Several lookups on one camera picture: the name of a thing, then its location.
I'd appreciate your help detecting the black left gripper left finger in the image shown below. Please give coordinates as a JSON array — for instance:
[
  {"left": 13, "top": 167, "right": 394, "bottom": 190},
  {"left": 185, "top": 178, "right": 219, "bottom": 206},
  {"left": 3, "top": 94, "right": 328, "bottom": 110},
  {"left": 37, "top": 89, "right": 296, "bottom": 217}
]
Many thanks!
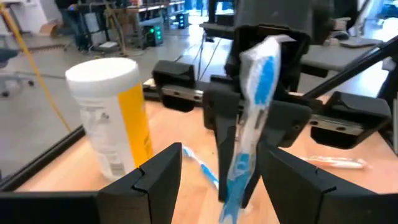
[{"left": 0, "top": 142, "right": 183, "bottom": 224}]

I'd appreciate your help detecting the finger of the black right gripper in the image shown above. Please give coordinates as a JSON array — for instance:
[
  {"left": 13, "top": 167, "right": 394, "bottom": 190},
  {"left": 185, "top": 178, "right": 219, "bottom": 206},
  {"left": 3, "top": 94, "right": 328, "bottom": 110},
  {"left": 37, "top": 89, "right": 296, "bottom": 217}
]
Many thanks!
[
  {"left": 202, "top": 83, "right": 244, "bottom": 203},
  {"left": 241, "top": 99, "right": 313, "bottom": 210}
]

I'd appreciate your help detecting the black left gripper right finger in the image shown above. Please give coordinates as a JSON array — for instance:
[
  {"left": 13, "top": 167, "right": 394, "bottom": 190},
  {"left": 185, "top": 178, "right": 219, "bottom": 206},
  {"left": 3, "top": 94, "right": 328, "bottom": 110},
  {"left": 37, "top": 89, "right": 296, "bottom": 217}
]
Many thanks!
[{"left": 260, "top": 145, "right": 398, "bottom": 224}]

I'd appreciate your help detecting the blue toothbrush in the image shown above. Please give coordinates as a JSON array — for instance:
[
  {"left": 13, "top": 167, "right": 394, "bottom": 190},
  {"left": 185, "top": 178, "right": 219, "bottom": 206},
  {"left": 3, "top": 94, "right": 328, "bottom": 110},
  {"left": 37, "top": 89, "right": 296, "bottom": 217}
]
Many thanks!
[
  {"left": 218, "top": 34, "right": 297, "bottom": 224},
  {"left": 182, "top": 144, "right": 220, "bottom": 190}
]

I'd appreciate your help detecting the black equipment with green lights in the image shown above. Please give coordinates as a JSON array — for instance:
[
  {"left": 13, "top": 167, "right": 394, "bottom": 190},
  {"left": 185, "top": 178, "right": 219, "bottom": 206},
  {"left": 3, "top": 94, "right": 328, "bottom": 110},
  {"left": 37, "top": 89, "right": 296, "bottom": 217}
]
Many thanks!
[{"left": 143, "top": 24, "right": 165, "bottom": 47}]

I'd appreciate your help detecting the white canister with yellow label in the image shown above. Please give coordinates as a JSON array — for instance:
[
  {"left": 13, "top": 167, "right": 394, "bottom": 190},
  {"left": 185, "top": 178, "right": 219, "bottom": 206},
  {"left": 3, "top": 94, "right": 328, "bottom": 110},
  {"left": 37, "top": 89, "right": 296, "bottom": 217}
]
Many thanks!
[{"left": 64, "top": 57, "right": 155, "bottom": 183}]

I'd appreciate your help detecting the grey desk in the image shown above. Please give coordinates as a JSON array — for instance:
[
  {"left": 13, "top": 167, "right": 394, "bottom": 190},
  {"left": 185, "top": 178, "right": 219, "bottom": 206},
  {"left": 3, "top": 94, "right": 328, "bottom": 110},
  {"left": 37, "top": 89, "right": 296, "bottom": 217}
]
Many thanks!
[{"left": 300, "top": 43, "right": 385, "bottom": 78}]

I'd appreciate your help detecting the grey laptop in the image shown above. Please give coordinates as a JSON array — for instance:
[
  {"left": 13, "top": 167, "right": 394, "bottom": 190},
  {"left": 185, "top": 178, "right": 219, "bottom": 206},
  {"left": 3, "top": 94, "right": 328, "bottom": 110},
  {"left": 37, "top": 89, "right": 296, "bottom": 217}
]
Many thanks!
[{"left": 340, "top": 37, "right": 384, "bottom": 49}]

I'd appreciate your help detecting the person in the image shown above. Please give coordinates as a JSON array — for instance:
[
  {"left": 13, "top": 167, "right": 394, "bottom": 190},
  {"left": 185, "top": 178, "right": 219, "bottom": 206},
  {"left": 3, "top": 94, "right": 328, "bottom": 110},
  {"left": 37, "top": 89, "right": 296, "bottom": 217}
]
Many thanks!
[{"left": 55, "top": 0, "right": 90, "bottom": 50}]

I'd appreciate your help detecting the brown cardboard box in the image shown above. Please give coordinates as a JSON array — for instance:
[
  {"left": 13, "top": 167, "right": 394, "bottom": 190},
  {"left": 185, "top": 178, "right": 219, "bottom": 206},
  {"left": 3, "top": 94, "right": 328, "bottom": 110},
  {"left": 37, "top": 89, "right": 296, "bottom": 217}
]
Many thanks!
[{"left": 39, "top": 21, "right": 65, "bottom": 37}]

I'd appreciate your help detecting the grey office chair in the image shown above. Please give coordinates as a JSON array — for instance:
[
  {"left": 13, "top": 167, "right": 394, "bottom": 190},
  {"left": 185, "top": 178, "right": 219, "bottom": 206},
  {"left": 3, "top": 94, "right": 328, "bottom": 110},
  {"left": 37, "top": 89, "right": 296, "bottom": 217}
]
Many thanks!
[{"left": 0, "top": 48, "right": 35, "bottom": 98}]

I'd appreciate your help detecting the yellow hanging cable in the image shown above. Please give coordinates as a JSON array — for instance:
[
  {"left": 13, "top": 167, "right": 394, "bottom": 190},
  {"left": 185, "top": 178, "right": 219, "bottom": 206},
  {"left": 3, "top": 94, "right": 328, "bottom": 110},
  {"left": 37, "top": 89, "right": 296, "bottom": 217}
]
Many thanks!
[{"left": 0, "top": 2, "right": 73, "bottom": 133}]

